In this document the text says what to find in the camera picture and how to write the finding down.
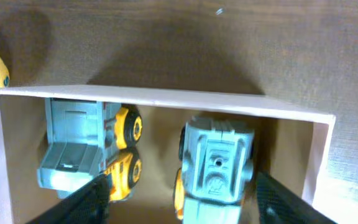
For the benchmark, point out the yellow grey toy truck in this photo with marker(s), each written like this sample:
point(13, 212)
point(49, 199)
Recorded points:
point(89, 138)
point(216, 166)

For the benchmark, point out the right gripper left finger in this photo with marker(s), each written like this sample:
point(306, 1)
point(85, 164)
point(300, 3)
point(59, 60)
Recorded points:
point(88, 205)

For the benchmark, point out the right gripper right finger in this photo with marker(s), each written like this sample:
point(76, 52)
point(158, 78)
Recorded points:
point(278, 205)

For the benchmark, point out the pink cardboard box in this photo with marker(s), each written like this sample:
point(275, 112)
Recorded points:
point(293, 144)

